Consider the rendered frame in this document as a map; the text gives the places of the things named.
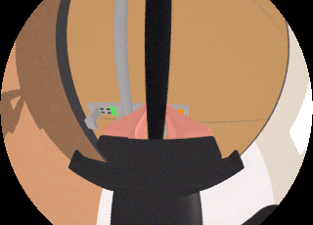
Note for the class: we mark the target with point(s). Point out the large brown wooden panel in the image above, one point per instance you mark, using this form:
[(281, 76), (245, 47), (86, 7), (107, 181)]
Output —
[(229, 61)]

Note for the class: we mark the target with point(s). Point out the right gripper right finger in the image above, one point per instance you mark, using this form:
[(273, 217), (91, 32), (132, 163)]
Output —
[(185, 126)]

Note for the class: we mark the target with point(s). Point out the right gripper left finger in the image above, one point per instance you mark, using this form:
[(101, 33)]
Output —
[(127, 126)]

